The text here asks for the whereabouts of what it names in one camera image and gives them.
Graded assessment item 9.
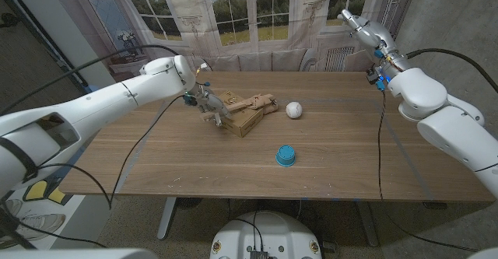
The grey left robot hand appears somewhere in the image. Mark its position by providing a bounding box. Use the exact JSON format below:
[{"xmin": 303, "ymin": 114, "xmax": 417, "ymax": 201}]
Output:
[{"xmin": 194, "ymin": 86, "xmax": 234, "ymax": 128}]

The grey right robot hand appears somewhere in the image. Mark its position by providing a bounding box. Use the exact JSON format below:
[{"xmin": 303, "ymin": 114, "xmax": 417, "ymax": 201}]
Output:
[{"xmin": 336, "ymin": 9, "xmax": 400, "ymax": 60}]

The wooden strip with metal brackets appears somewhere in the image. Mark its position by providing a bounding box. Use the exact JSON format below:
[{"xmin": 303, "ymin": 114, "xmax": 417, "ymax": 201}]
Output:
[{"xmin": 200, "ymin": 93, "xmax": 279, "ymax": 123}]

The tan elastic arm wrap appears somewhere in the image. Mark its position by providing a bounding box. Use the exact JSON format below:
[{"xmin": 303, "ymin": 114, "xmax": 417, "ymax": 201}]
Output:
[{"xmin": 247, "ymin": 93, "xmax": 279, "ymax": 114}]

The brown cardboard box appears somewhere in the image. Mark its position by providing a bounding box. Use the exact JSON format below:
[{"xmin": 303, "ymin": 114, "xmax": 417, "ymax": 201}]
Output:
[{"xmin": 216, "ymin": 90, "xmax": 265, "ymax": 138}]

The small blue-lidded container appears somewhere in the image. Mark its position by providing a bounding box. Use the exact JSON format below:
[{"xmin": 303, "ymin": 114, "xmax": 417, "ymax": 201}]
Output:
[{"xmin": 275, "ymin": 145, "xmax": 296, "ymax": 168}]

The white baseball red stitching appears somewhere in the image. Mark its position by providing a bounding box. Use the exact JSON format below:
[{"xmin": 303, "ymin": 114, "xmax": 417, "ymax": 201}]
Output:
[{"xmin": 286, "ymin": 101, "xmax": 303, "ymax": 120}]

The printed window scene backdrop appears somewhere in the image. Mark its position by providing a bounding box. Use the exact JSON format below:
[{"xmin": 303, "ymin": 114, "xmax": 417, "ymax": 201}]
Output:
[{"xmin": 75, "ymin": 0, "xmax": 419, "ymax": 72}]

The grey metal table leg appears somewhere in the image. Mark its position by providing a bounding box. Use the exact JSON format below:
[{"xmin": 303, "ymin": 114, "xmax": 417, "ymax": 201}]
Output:
[
  {"xmin": 356, "ymin": 201, "xmax": 381, "ymax": 248},
  {"xmin": 156, "ymin": 196, "xmax": 178, "ymax": 240}
]

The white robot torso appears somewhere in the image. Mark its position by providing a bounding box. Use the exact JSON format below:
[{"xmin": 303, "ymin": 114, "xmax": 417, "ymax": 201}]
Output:
[{"xmin": 209, "ymin": 211, "xmax": 323, "ymax": 259}]

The yellow black floor object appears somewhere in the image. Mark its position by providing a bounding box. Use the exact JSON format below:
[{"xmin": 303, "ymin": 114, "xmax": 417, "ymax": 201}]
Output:
[{"xmin": 23, "ymin": 179, "xmax": 73, "ymax": 206}]

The white robot body edge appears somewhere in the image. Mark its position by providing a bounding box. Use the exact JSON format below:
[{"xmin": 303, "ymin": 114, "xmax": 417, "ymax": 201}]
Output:
[{"xmin": 0, "ymin": 248, "xmax": 159, "ymax": 259}]

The grey white sneaker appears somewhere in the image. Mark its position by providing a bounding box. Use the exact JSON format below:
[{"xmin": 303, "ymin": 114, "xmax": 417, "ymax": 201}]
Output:
[
  {"xmin": 0, "ymin": 213, "xmax": 66, "ymax": 248},
  {"xmin": 0, "ymin": 198, "xmax": 23, "ymax": 217}
]

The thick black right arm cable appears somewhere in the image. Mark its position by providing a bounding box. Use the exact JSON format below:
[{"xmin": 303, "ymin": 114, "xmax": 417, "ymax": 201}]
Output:
[{"xmin": 405, "ymin": 47, "xmax": 498, "ymax": 95}]

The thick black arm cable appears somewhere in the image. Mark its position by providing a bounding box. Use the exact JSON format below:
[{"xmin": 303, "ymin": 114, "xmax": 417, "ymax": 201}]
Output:
[
  {"xmin": 0, "ymin": 44, "xmax": 180, "ymax": 116},
  {"xmin": 405, "ymin": 47, "xmax": 498, "ymax": 95}
]

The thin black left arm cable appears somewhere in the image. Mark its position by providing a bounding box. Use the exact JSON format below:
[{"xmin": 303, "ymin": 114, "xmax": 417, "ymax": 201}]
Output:
[{"xmin": 0, "ymin": 94, "xmax": 186, "ymax": 249}]

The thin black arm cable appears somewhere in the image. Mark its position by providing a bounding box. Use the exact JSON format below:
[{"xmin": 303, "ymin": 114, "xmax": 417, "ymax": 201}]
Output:
[
  {"xmin": 0, "ymin": 94, "xmax": 186, "ymax": 249},
  {"xmin": 376, "ymin": 89, "xmax": 479, "ymax": 253}
]

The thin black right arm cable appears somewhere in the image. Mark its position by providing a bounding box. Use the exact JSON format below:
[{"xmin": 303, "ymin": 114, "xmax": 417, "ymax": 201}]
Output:
[{"xmin": 376, "ymin": 89, "xmax": 479, "ymax": 253}]

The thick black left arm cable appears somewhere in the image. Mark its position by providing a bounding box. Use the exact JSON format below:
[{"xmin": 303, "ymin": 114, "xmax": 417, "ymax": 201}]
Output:
[{"xmin": 0, "ymin": 44, "xmax": 180, "ymax": 116}]

